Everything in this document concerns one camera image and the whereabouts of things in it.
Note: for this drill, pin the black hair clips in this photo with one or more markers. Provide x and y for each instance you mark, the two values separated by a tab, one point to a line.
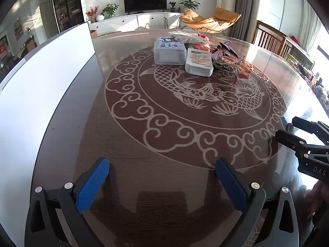
227	56

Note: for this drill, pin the wooden dining chair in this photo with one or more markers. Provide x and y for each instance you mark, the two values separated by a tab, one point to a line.
298	52
270	37

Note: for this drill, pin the dark glass display cabinet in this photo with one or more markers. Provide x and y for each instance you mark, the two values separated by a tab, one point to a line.
68	5

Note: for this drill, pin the cardboard box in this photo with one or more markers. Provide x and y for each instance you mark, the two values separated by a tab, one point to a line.
93	34

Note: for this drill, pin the grey curtain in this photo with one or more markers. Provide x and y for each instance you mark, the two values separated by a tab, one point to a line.
244	7

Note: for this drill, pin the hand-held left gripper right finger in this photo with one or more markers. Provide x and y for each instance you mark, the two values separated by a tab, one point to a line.
231	186

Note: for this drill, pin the framed wall picture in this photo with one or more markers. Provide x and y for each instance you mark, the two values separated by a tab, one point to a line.
17	28

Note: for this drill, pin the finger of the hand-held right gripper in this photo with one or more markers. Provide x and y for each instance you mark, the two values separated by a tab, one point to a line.
290	139
308	126

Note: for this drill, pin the red flower plant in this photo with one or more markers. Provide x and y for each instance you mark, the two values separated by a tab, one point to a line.
92	12

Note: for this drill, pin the clear plastic cartoon box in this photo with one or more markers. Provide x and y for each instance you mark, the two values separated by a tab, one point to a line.
168	50

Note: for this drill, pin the black television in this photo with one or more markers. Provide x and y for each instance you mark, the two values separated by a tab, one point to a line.
145	2

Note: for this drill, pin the person's right hand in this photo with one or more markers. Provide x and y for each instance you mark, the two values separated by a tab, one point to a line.
318	195

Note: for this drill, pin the clear plastic bag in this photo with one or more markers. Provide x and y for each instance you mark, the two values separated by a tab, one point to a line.
186	36

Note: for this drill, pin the white round vase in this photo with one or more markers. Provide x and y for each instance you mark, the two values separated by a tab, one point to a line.
99	17

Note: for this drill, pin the white television cabinet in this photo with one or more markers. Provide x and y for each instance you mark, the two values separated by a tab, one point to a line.
131	22

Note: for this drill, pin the orange lounge chair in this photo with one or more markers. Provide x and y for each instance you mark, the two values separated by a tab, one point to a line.
205	22

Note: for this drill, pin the white plastic tub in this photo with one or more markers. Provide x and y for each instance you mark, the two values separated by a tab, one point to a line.
199	63

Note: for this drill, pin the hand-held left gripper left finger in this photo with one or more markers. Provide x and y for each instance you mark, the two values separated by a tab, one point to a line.
92	185

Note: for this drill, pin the small green potted plant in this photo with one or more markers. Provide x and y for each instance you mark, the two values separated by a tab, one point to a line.
172	5

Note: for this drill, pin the black hairpin-leg stand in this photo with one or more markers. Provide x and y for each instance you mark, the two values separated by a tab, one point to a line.
166	22

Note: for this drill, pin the white door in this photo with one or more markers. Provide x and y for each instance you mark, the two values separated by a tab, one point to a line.
48	19

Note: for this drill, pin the red packet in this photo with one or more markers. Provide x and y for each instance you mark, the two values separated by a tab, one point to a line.
201	45

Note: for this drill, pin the large leafy potted plant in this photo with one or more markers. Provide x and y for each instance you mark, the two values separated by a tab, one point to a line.
189	3

